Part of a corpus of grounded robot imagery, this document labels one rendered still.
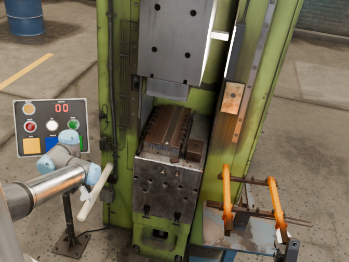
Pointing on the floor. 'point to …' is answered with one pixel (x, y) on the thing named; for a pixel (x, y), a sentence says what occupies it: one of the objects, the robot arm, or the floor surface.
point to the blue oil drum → (25, 17)
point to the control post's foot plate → (78, 249)
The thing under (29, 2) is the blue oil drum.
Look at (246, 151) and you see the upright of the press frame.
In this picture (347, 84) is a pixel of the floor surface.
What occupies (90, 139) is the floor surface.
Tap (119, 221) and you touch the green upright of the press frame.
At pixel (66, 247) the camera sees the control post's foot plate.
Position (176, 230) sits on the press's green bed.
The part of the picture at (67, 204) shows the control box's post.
